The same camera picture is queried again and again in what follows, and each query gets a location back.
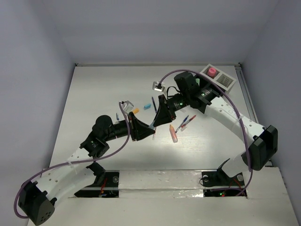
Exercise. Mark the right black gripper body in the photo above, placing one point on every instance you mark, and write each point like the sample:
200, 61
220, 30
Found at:
172, 111

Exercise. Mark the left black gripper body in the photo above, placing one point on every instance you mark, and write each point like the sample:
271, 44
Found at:
132, 126

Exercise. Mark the blue highlighter marker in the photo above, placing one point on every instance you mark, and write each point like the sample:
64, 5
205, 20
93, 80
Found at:
152, 125

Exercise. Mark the orange highlighter marker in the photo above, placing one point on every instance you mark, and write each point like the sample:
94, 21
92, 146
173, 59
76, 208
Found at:
173, 134

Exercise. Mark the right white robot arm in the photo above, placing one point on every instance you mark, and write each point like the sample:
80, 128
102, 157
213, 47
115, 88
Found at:
198, 92

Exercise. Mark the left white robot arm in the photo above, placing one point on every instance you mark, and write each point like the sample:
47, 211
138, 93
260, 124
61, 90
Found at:
39, 196

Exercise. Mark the orange eraser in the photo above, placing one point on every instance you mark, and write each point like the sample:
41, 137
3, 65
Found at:
136, 110

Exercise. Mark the purple pen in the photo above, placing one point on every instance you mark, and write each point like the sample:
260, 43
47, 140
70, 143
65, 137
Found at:
154, 104

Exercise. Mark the blue eraser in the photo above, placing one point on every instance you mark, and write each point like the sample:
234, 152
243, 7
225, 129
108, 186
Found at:
148, 106

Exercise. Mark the black two-compartment pen holder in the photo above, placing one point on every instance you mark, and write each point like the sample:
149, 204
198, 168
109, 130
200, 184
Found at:
205, 82

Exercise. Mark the foil tape strip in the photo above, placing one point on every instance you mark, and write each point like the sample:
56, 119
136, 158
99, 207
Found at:
160, 184

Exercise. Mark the pink cylinder sharpener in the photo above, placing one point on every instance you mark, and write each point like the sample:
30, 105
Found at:
211, 72

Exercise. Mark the white grey tray box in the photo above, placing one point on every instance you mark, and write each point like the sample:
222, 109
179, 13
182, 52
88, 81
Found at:
222, 79

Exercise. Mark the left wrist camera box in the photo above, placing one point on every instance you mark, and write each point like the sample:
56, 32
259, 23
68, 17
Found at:
127, 106

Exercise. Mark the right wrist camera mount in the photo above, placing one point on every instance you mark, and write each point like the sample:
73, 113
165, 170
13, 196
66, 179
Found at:
157, 86

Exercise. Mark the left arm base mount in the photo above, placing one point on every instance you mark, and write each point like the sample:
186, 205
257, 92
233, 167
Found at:
109, 188

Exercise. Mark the aluminium rail right edge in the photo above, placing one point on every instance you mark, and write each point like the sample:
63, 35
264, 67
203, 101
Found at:
246, 94

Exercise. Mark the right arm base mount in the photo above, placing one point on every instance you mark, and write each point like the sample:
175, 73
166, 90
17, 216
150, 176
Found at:
225, 181

